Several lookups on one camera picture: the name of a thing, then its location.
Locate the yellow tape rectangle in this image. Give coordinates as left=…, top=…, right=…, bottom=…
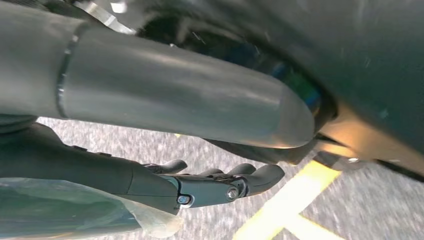
left=231, top=159, right=343, bottom=240

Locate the black robot lower body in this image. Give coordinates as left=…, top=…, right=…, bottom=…
left=74, top=0, right=424, bottom=183

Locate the clear plastic cover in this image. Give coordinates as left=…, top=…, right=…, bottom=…
left=0, top=178, right=184, bottom=240

